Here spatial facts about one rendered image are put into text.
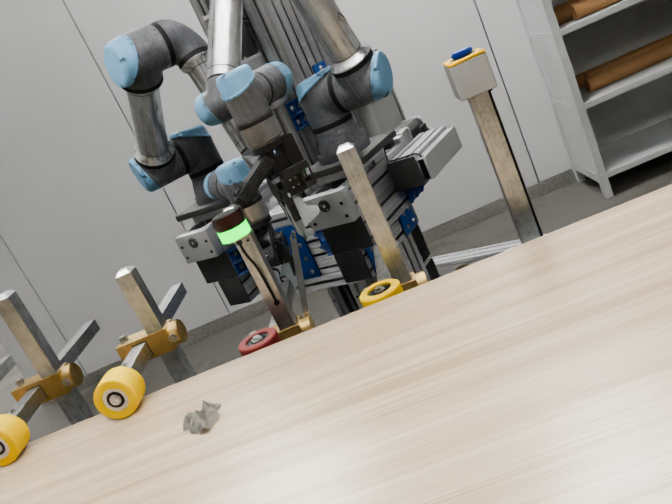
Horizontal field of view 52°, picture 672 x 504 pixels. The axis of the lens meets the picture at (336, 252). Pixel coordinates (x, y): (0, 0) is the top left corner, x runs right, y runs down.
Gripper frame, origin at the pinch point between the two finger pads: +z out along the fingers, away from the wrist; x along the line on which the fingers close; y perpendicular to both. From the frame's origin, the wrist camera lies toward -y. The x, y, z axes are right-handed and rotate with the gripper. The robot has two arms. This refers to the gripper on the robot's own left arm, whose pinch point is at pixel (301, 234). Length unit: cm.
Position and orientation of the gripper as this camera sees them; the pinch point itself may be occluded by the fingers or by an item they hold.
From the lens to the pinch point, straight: 143.4
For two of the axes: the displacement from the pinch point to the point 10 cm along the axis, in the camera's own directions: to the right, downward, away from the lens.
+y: 8.5, -4.9, 2.0
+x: -3.1, -1.6, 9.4
